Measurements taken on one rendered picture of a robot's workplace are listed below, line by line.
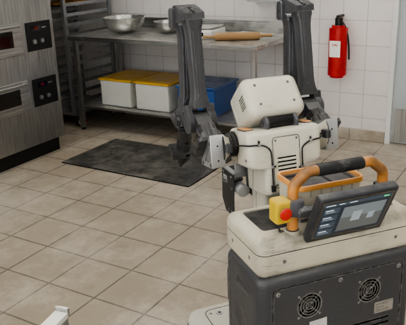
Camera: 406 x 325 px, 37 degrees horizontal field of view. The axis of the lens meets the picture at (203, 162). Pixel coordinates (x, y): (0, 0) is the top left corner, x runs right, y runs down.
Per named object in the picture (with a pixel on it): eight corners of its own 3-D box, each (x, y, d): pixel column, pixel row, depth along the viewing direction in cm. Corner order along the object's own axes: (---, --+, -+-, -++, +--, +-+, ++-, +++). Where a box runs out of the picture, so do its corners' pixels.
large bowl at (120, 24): (95, 34, 549) (93, 18, 545) (121, 29, 581) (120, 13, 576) (129, 36, 530) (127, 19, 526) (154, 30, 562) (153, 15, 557)
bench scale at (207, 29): (178, 39, 506) (177, 28, 503) (194, 33, 534) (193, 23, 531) (211, 40, 494) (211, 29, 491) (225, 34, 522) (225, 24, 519)
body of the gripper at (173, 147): (167, 147, 238) (169, 133, 233) (191, 144, 242) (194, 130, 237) (172, 158, 234) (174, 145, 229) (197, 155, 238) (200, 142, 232)
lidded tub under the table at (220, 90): (176, 115, 527) (174, 85, 518) (202, 102, 565) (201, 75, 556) (215, 119, 509) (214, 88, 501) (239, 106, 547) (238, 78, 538)
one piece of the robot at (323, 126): (325, 153, 212) (332, 151, 213) (323, 121, 210) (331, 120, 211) (307, 147, 224) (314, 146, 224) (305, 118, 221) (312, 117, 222)
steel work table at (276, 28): (76, 129, 577) (65, 24, 544) (123, 111, 635) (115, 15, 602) (256, 157, 484) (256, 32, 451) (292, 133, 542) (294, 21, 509)
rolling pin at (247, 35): (202, 41, 486) (202, 33, 484) (202, 40, 492) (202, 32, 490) (272, 39, 484) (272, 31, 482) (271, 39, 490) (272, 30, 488)
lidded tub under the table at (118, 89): (100, 104, 570) (97, 77, 562) (131, 94, 607) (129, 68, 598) (131, 109, 551) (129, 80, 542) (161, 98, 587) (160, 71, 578)
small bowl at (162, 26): (147, 33, 541) (147, 22, 538) (164, 30, 563) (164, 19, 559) (173, 35, 528) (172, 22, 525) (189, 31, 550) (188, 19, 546)
